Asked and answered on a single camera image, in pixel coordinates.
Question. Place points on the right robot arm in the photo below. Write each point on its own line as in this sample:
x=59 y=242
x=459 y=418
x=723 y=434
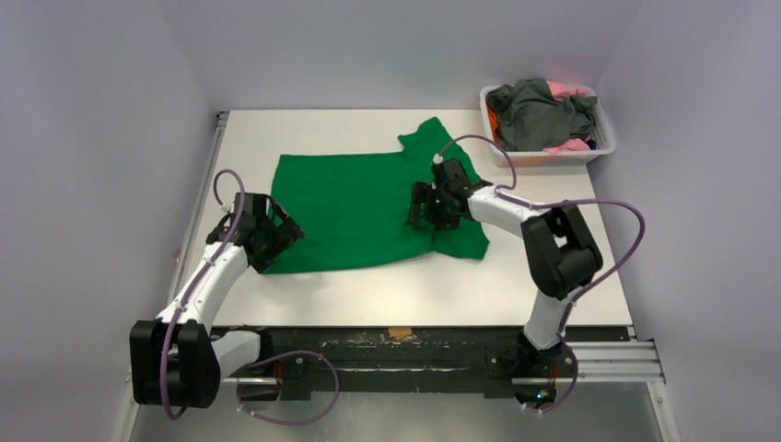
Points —
x=562 y=255

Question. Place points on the orange t shirt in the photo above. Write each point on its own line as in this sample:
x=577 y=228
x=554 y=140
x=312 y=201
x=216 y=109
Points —
x=493 y=124

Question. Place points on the white laundry basket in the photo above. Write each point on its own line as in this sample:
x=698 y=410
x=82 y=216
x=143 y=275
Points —
x=600 y=143

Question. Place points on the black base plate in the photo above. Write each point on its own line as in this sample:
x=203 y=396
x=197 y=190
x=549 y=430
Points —
x=289 y=363

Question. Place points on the pink t shirt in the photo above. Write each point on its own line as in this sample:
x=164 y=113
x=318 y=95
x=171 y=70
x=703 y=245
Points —
x=560 y=91

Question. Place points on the left side aluminium rail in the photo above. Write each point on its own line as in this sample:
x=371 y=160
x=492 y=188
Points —
x=191 y=248

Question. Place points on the grey t shirt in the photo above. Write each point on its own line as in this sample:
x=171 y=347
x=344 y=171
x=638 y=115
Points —
x=530 y=119

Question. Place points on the brown tape piece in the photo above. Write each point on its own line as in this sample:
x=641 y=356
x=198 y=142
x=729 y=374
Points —
x=400 y=333

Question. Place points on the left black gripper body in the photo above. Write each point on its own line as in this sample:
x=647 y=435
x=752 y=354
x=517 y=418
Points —
x=269 y=233

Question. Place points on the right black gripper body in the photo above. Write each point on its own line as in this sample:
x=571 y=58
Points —
x=428 y=203

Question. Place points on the green t shirt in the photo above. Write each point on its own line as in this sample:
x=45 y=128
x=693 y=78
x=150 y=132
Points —
x=353 y=209

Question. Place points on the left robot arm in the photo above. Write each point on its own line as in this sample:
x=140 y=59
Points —
x=195 y=317

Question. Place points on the aluminium frame rail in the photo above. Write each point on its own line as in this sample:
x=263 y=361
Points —
x=299 y=362

